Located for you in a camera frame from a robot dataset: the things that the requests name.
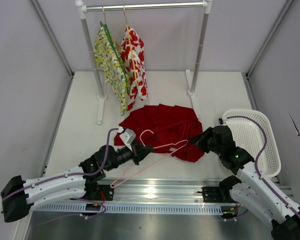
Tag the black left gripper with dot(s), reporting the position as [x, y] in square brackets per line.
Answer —
[139, 152]

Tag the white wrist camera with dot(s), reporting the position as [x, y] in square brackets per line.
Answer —
[127, 136]
[222, 122]

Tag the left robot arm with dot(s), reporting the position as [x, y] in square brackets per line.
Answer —
[20, 196]

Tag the red skirt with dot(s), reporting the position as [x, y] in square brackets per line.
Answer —
[166, 127]

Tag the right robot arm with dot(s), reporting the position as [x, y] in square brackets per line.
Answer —
[249, 186]

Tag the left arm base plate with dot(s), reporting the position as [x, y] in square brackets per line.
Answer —
[106, 193]

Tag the red floral print garment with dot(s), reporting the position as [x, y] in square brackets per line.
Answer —
[139, 87]

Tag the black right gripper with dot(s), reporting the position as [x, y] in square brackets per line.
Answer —
[199, 140]

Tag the perforated cable tray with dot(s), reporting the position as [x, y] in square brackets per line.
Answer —
[126, 208]

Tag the lemon print garment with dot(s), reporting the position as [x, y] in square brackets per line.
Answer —
[120, 88]

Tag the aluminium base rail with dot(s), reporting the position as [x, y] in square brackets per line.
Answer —
[155, 191]

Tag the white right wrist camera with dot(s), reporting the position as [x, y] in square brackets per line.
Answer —
[222, 122]

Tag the white perforated basket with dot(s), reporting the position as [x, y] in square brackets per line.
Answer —
[252, 131]

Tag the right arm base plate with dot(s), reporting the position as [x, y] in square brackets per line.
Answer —
[214, 194]

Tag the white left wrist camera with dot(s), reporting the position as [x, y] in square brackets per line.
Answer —
[127, 136]

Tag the green hanger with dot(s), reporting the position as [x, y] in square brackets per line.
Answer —
[108, 54]

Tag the yellow hanger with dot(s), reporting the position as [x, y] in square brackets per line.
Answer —
[130, 44]

